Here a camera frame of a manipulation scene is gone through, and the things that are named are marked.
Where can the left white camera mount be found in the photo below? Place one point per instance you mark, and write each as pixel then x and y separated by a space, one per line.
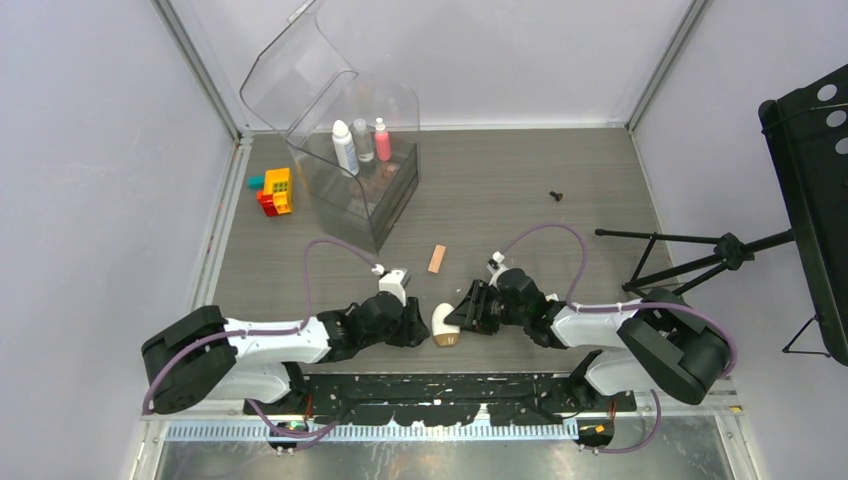
pixel 392 281

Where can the colourful toy block stack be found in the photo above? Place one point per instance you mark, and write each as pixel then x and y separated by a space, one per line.
pixel 273 191

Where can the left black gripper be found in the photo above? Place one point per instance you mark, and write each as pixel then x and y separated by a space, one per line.
pixel 413 330

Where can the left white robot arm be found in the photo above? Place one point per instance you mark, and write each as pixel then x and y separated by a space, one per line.
pixel 206 356

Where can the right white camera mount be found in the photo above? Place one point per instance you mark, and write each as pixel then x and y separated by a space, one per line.
pixel 496 267

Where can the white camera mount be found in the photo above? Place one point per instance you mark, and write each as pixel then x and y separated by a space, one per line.
pixel 392 281
pixel 496 267

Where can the clear small bottle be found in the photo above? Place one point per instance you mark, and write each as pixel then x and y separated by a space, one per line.
pixel 362 141

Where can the clear acrylic drawer organizer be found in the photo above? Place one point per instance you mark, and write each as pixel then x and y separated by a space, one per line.
pixel 298 86

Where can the pink spray bottle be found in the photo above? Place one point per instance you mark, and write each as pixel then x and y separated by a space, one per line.
pixel 382 140

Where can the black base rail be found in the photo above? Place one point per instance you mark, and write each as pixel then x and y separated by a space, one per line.
pixel 513 399

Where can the black perforated panel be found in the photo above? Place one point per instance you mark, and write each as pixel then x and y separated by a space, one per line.
pixel 808 149

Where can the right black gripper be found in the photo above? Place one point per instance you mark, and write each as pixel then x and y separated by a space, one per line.
pixel 469 317

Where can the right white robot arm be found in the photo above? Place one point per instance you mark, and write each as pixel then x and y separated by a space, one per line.
pixel 653 343

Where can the white oval compact case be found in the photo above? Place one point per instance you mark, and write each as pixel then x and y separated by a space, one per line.
pixel 444 335

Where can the white cylindrical bottle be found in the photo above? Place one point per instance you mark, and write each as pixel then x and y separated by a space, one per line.
pixel 344 147

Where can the black tripod stand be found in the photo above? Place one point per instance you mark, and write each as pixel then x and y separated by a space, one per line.
pixel 729 254

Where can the peach concealer stick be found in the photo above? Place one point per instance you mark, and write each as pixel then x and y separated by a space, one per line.
pixel 436 259

